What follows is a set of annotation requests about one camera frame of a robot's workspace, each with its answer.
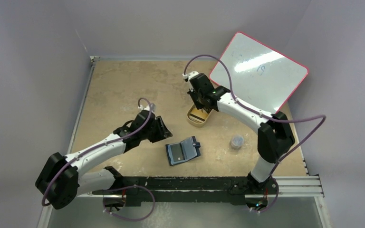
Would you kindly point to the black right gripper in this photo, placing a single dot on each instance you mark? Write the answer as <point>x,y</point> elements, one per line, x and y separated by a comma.
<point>202,101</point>

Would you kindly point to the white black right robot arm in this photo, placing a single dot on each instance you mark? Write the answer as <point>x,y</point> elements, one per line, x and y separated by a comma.
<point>275,137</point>

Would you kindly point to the clear jar of paper clips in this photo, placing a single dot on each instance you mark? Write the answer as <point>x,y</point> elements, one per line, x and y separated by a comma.
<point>237,142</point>

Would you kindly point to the beige oval plastic tray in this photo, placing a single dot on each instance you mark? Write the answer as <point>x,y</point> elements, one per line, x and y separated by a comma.
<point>193,123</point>

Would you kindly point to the stack of credit cards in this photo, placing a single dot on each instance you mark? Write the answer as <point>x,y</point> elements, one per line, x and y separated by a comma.
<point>198,116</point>

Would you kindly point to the red framed whiteboard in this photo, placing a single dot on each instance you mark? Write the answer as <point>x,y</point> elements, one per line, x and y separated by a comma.
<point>260,75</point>

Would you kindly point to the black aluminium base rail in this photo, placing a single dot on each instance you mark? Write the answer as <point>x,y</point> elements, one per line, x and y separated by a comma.
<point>235,190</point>

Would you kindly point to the navy blue leather card holder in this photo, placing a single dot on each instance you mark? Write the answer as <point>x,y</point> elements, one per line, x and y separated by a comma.
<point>184,151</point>

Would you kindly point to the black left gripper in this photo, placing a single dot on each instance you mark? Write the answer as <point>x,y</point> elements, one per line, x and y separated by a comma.
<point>163,133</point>

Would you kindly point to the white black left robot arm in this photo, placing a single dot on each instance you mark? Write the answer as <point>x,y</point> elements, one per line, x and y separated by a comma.
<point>59,179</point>

